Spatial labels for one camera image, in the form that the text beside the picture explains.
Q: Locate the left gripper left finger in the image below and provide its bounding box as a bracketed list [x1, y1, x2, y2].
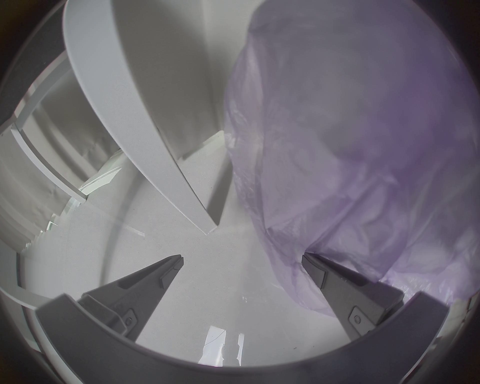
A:
[80, 254, 184, 343]

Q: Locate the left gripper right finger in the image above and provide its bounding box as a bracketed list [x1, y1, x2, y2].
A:
[301, 251, 406, 343]

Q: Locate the purple plastic bag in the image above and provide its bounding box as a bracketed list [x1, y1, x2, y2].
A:
[224, 0, 480, 319]

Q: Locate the white chair with grey seat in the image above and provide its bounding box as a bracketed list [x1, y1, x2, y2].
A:
[0, 0, 219, 236]

